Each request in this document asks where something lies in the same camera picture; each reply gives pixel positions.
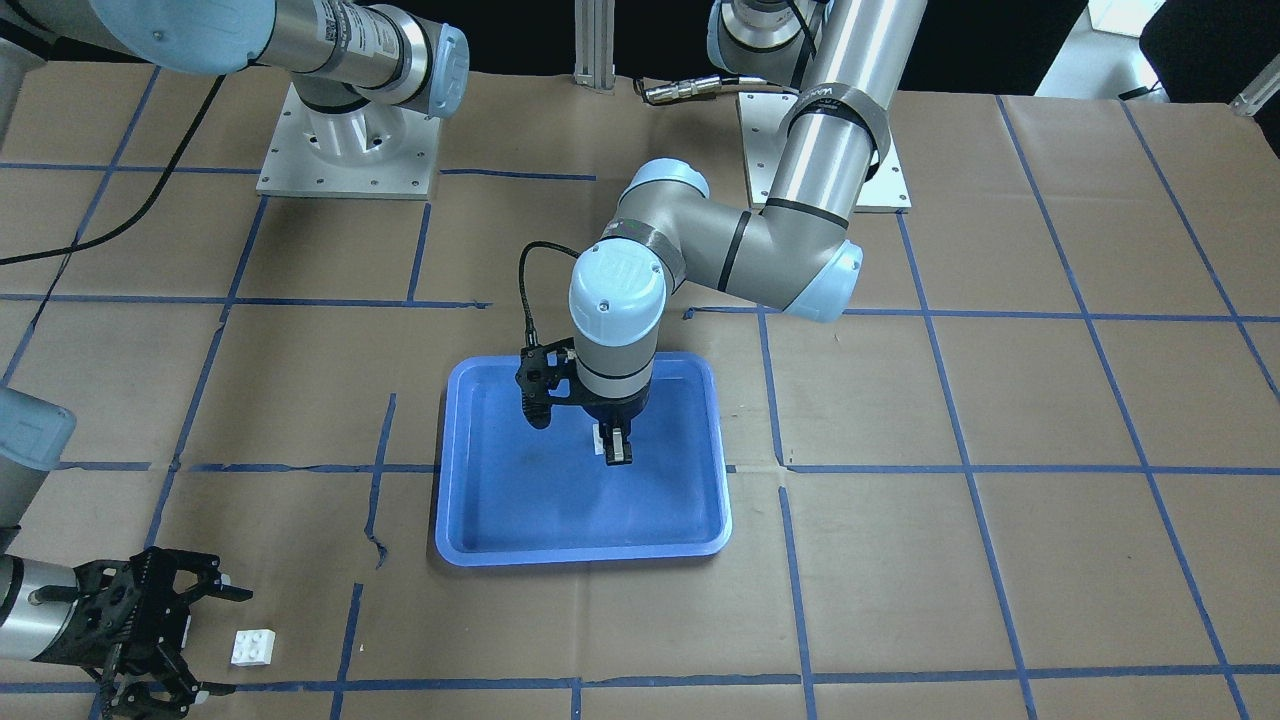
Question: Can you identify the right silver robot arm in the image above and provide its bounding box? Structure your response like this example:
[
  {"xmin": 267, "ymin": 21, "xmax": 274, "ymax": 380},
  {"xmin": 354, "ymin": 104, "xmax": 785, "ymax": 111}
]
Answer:
[{"xmin": 3, "ymin": 1, "xmax": 470, "ymax": 719}]

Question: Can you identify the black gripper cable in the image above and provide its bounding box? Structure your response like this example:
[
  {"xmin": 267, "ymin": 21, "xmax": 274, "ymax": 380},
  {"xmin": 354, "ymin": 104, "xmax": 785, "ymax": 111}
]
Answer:
[{"xmin": 517, "ymin": 241, "xmax": 582, "ymax": 348}]

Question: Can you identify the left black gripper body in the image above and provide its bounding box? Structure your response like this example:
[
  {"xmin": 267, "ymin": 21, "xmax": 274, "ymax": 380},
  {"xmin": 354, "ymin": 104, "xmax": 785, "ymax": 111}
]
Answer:
[{"xmin": 516, "ymin": 338, "xmax": 649, "ymax": 430}]

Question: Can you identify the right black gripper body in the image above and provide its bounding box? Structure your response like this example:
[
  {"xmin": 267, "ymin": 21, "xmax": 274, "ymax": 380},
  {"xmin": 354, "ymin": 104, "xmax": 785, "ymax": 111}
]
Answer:
[{"xmin": 35, "ymin": 560, "xmax": 191, "ymax": 691}]

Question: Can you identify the blue plastic tray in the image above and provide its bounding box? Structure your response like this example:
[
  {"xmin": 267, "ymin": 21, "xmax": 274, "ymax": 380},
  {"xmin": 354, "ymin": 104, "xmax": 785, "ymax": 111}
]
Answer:
[{"xmin": 435, "ymin": 352, "xmax": 733, "ymax": 568}]

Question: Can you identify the aluminium frame post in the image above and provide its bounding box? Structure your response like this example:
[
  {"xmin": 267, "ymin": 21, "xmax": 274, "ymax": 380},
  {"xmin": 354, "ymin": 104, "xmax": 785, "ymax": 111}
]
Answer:
[{"xmin": 573, "ymin": 0, "xmax": 616, "ymax": 94}]

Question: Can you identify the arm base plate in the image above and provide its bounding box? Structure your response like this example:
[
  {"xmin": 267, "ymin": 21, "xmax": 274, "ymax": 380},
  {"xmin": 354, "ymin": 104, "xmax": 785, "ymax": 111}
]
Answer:
[
  {"xmin": 256, "ymin": 85, "xmax": 442, "ymax": 201},
  {"xmin": 737, "ymin": 92, "xmax": 913, "ymax": 213}
]

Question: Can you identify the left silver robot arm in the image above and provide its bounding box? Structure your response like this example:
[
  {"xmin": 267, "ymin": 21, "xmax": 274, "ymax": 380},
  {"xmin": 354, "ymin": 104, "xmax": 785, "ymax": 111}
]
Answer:
[{"xmin": 515, "ymin": 1, "xmax": 925, "ymax": 465}]

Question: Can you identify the brown paper table cover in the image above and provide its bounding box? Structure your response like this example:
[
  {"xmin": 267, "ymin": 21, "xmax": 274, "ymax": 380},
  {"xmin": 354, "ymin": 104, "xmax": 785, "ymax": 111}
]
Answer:
[{"xmin": 1, "ymin": 70, "xmax": 1279, "ymax": 719}]

